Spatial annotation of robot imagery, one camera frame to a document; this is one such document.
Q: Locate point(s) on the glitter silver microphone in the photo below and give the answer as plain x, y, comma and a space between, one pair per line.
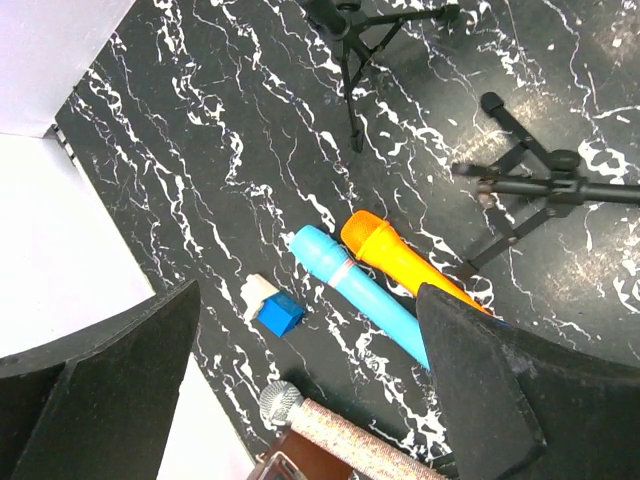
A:
282, 404

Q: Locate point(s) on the blue white toy block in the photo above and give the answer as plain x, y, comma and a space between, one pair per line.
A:
272, 307

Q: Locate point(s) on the orange microphone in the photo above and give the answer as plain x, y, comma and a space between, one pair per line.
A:
373, 240

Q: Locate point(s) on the small black tripod stand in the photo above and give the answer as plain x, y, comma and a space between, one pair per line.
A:
563, 189

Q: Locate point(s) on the brown box with clear lid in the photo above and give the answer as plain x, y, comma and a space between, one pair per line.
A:
291, 456

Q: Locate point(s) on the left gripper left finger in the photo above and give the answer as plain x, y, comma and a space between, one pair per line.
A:
99, 403

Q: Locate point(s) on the cyan microphone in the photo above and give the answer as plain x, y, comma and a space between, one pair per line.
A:
329, 262

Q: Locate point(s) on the tall black tripod stand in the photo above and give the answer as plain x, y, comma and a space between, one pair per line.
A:
341, 24

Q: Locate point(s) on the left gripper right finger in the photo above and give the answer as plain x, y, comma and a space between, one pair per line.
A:
518, 406

